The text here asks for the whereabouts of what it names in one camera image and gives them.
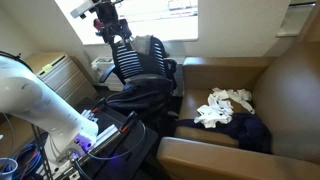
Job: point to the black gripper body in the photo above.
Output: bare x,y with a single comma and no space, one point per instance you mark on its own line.
106,11

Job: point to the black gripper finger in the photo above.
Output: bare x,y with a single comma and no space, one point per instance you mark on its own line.
107,33
124,29

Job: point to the black backpack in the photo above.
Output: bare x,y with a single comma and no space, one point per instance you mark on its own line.
143,93

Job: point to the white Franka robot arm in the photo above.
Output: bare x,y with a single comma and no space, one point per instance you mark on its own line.
30,100

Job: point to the grey cloth on chair back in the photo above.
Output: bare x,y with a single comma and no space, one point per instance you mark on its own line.
142,44

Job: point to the black mesh office chair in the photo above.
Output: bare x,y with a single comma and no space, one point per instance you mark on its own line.
130,63

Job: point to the red object on windowsill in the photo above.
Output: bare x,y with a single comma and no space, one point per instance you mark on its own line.
97,24

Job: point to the window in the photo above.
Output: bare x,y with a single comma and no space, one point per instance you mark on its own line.
160,23

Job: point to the beige drawer cabinet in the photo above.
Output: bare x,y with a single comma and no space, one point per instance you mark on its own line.
63,80

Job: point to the yellow sticky note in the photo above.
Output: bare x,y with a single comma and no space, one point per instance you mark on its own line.
47,67

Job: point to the black orange clamp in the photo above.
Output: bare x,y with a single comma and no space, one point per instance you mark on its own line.
99,106
128,121

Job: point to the black robot table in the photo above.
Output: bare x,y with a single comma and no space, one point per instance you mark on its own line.
133,150

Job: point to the white crumpled cloth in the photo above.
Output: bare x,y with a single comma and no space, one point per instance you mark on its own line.
213,113

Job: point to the white cloth strips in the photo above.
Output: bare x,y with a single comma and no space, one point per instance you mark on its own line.
238,96

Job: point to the black tripod stand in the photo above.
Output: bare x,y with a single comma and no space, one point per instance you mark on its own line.
41,150

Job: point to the navy blue garment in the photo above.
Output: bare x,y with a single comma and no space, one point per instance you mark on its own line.
246,130

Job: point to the white cup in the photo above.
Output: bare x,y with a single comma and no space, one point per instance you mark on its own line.
7,168

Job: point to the tan leather armchair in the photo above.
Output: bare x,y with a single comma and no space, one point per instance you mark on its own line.
286,106

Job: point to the white wall radiator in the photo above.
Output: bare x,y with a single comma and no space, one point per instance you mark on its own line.
101,65

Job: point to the aluminium mounting rail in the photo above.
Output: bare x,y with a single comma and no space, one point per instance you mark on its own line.
103,138

